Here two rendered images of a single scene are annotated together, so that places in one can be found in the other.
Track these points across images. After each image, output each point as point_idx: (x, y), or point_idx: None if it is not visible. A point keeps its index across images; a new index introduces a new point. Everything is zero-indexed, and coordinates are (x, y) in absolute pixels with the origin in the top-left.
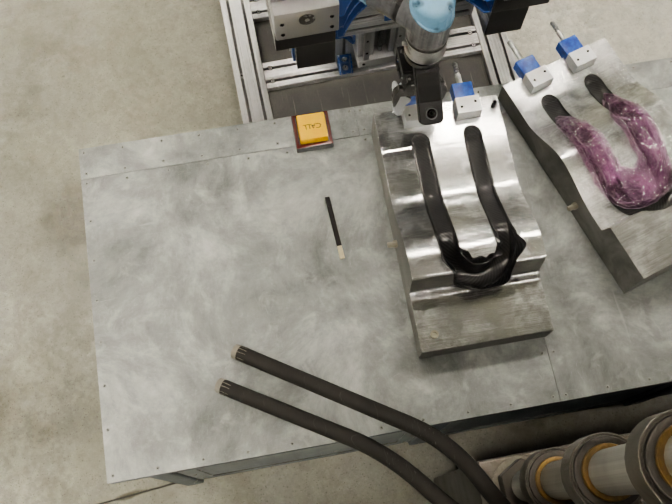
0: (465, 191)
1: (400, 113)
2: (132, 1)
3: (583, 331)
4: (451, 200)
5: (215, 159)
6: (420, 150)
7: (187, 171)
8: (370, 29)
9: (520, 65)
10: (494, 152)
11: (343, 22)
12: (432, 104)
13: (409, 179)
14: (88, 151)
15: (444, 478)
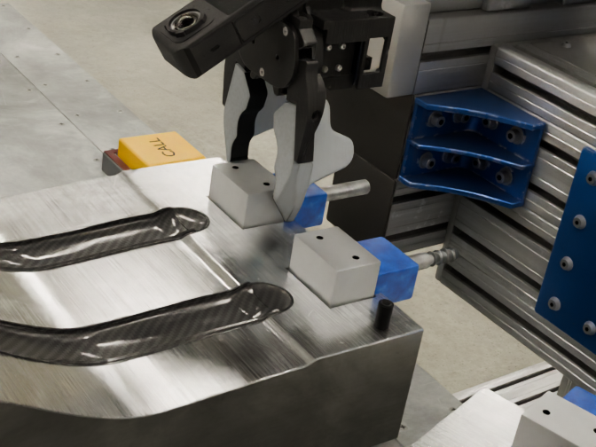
0: (63, 309)
1: (228, 151)
2: (447, 358)
3: None
4: (19, 283)
5: (43, 96)
6: (160, 231)
7: (4, 75)
8: (506, 320)
9: (574, 395)
10: (228, 348)
11: (427, 144)
12: (209, 11)
13: (61, 218)
14: (7, 8)
15: None
